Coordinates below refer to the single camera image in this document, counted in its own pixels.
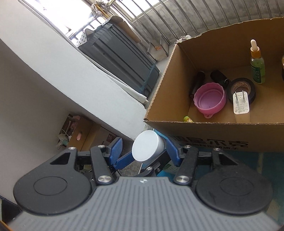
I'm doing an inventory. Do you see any blue ocean print mat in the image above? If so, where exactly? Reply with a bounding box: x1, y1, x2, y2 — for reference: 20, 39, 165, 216
152, 128, 284, 214

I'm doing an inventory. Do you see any white USB wall charger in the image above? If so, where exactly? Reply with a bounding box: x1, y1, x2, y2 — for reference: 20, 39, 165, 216
233, 91, 250, 115

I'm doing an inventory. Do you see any small open cardboard box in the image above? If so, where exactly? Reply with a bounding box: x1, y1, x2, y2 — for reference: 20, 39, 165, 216
56, 114, 93, 151

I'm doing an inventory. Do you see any white green supplement bottle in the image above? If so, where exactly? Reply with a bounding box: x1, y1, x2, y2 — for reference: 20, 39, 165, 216
131, 130, 178, 175

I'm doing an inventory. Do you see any black electrical tape roll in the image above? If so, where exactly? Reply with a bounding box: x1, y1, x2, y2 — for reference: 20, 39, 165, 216
226, 78, 256, 103

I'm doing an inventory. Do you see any black cylindrical device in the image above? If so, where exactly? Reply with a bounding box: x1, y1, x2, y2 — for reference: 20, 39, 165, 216
210, 70, 231, 89

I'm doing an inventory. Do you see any gold lid black jar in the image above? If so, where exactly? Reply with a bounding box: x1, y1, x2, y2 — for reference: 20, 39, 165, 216
281, 55, 284, 80

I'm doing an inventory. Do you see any green cartoon lip balm tube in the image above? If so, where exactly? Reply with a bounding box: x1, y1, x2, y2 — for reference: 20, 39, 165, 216
183, 116, 193, 123

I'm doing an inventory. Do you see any green dropper bottle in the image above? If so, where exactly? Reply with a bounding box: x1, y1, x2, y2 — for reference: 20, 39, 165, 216
250, 39, 265, 84

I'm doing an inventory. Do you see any dark grey plastic cabinet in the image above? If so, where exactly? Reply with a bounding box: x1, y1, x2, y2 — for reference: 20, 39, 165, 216
78, 23, 160, 97

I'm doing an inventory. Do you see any printed appliance carton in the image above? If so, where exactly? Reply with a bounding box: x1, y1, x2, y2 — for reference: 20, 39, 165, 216
90, 127, 117, 147

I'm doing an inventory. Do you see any metal balcony railing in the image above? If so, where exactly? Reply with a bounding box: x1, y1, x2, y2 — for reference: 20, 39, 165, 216
119, 1, 283, 44

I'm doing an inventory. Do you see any pink collapsible silicone cup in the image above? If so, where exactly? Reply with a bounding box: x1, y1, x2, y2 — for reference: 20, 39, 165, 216
193, 82, 227, 119

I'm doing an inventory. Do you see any large brown cardboard box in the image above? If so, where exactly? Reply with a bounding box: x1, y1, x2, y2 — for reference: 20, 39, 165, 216
144, 17, 283, 152

